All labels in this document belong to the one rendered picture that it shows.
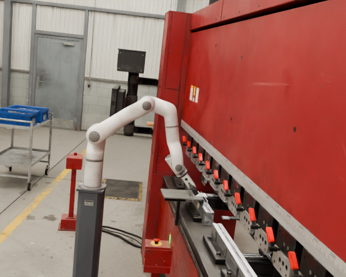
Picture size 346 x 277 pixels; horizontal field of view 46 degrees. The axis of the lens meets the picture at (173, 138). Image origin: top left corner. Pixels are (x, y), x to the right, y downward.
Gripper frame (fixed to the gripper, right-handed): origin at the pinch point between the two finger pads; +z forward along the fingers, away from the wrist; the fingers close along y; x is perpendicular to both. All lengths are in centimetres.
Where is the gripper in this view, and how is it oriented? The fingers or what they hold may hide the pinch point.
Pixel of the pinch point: (194, 190)
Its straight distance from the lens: 289.9
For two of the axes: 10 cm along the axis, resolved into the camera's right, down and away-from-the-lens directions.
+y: -1.6, -2.0, 9.7
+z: 5.5, 7.9, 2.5
